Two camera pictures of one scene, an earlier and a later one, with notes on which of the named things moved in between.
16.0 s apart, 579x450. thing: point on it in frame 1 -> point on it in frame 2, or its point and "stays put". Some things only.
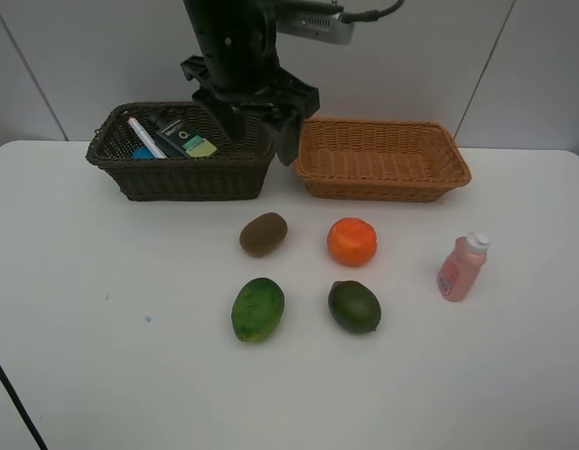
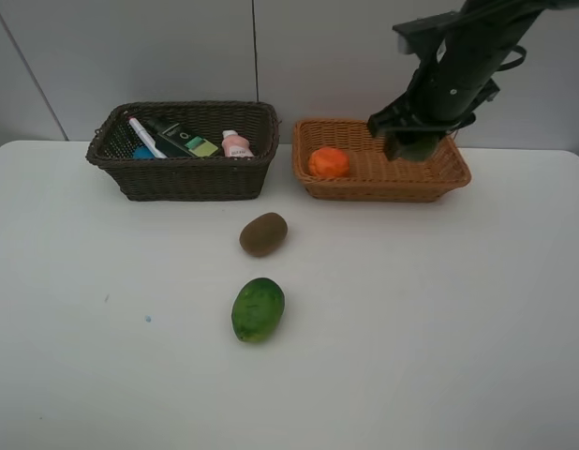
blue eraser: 142,152 stays put
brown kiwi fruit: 263,233 stays put
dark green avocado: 353,307 -> 417,147
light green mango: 258,309 stays put
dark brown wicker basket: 236,172 stays put
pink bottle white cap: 460,270 -> 235,145
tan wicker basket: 379,159 stays put
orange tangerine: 351,241 -> 329,162
